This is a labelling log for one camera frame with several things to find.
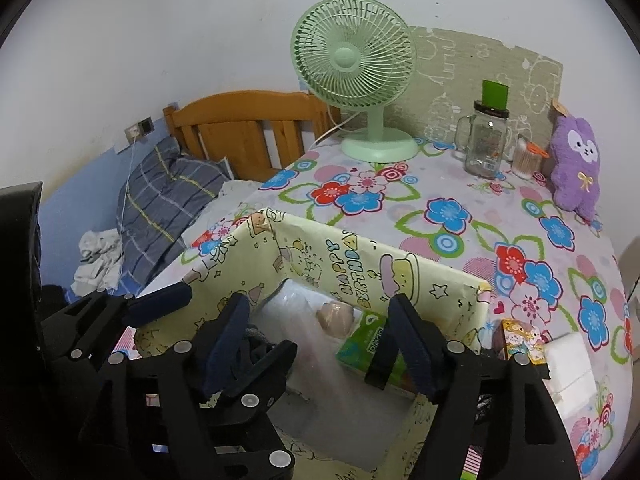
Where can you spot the yellow cartoon paper box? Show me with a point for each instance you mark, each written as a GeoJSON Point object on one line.
{"type": "Point", "coordinates": [310, 260]}

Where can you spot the clear cotton swab jar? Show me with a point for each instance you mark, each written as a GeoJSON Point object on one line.
{"type": "Point", "coordinates": [525, 162]}

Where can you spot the yellow cartoon tissue pack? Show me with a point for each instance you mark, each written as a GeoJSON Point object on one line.
{"type": "Point", "coordinates": [520, 335]}

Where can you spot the purple plush rabbit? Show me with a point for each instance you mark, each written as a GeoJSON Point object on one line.
{"type": "Point", "coordinates": [575, 180]}

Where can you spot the grey fabric pouch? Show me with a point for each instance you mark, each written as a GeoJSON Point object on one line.
{"type": "Point", "coordinates": [257, 347]}

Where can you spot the white tissue pack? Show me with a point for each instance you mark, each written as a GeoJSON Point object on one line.
{"type": "Point", "coordinates": [570, 370]}

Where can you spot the floral tablecloth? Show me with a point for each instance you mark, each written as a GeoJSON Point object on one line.
{"type": "Point", "coordinates": [450, 240]}

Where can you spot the white bottle beige cap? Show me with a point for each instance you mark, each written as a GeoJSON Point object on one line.
{"type": "Point", "coordinates": [335, 317]}

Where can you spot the glass jar mug green lid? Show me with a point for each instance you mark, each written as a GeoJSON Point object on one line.
{"type": "Point", "coordinates": [482, 145]}

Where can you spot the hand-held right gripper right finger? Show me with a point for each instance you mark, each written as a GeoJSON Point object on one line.
{"type": "Point", "coordinates": [415, 350]}

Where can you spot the wooden bed headboard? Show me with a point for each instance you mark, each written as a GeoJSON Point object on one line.
{"type": "Point", "coordinates": [235, 125]}

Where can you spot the clear plastic pack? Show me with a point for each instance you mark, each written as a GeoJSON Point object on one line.
{"type": "Point", "coordinates": [320, 360]}

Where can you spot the white crumpled cloth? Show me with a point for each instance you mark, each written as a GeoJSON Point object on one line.
{"type": "Point", "coordinates": [97, 260]}

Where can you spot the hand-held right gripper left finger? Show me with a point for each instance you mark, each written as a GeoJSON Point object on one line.
{"type": "Point", "coordinates": [230, 345]}

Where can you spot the dark ribbed object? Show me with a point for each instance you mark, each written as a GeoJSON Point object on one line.
{"type": "Point", "coordinates": [20, 260]}

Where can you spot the green patterned board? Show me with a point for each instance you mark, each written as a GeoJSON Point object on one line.
{"type": "Point", "coordinates": [450, 70]}

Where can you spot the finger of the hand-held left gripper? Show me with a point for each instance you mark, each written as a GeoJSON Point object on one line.
{"type": "Point", "coordinates": [160, 302]}
{"type": "Point", "coordinates": [270, 365]}

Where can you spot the black wall switch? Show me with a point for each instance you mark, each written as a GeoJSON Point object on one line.
{"type": "Point", "coordinates": [145, 123]}

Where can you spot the grey plaid pillow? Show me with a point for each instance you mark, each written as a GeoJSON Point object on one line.
{"type": "Point", "coordinates": [160, 200]}

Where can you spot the green orange drink carton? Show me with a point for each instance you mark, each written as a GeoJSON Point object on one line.
{"type": "Point", "coordinates": [365, 340]}

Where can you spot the white wall socket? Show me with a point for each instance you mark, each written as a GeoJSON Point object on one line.
{"type": "Point", "coordinates": [132, 133]}

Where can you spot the green desk fan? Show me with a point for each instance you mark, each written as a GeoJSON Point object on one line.
{"type": "Point", "coordinates": [350, 55]}

